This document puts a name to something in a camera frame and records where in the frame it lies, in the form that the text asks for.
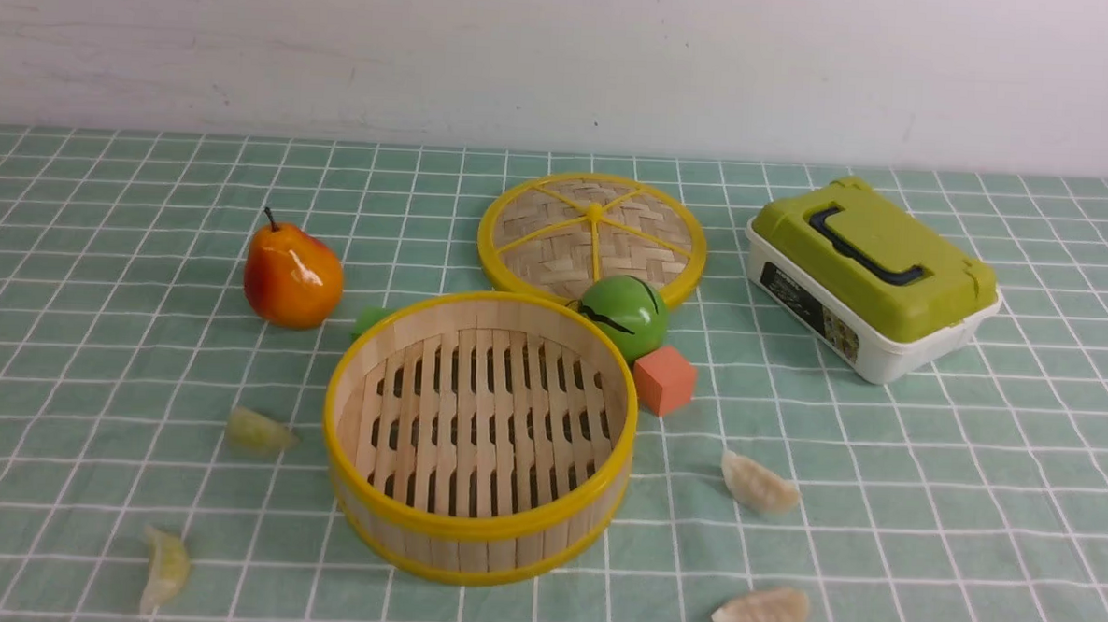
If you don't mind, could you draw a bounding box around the green lidded white box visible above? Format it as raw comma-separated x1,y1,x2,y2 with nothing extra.
745,177,1001,386

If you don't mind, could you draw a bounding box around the orange red toy pear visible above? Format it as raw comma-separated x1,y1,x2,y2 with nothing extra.
243,207,343,330

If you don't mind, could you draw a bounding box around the bamboo steamer tray yellow rim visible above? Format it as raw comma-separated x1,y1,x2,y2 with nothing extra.
324,290,638,587

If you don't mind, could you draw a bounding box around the woven bamboo steamer lid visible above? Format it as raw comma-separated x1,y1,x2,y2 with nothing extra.
476,172,709,307

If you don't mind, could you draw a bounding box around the green checkered tablecloth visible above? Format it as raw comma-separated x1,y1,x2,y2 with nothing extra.
0,124,1108,622

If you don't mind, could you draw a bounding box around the small green block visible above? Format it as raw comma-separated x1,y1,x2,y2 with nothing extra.
351,305,393,341

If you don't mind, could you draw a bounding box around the orange foam cube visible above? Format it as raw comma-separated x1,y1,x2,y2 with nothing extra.
632,344,698,417

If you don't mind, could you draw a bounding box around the white dumpling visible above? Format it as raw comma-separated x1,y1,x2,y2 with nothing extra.
721,449,802,516
711,587,812,622

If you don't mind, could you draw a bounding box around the green toy ball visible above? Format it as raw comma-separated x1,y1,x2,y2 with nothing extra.
576,275,670,365

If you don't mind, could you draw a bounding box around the pale green dumpling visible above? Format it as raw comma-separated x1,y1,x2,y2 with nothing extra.
224,406,300,457
139,524,192,615

